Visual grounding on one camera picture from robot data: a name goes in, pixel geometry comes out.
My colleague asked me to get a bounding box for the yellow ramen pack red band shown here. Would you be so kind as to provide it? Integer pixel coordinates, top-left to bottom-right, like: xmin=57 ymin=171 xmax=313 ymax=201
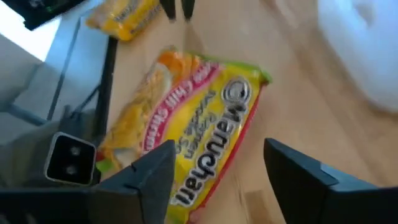
xmin=85 ymin=0 xmax=164 ymax=42

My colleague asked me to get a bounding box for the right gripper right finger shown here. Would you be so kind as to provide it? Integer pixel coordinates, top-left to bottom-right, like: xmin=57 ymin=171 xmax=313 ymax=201
xmin=263 ymin=138 xmax=398 ymax=224

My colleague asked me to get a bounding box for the black aluminium table frame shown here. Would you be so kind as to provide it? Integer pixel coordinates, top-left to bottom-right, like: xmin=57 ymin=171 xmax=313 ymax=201
xmin=91 ymin=36 xmax=119 ymax=147

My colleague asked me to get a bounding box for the clear plastic bin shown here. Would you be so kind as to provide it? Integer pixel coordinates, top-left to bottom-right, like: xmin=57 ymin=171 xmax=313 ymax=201
xmin=317 ymin=0 xmax=398 ymax=113

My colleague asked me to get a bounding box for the table-level camera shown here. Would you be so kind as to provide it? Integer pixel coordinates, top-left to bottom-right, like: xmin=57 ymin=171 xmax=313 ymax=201
xmin=43 ymin=131 xmax=97 ymax=187

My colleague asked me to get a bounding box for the black device with green light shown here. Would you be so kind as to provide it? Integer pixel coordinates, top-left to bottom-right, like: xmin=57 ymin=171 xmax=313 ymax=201
xmin=0 ymin=0 xmax=88 ymax=31

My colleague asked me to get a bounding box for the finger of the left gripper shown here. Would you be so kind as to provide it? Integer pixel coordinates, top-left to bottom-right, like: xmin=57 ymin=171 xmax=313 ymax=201
xmin=181 ymin=0 xmax=196 ymax=20
xmin=160 ymin=0 xmax=177 ymax=20

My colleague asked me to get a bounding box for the lime chili shrimp ramen pack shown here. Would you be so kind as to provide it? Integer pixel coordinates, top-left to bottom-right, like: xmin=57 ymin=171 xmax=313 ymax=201
xmin=96 ymin=45 xmax=274 ymax=224

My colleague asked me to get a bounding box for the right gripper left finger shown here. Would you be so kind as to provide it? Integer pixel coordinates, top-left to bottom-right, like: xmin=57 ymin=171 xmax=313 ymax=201
xmin=0 ymin=139 xmax=177 ymax=224

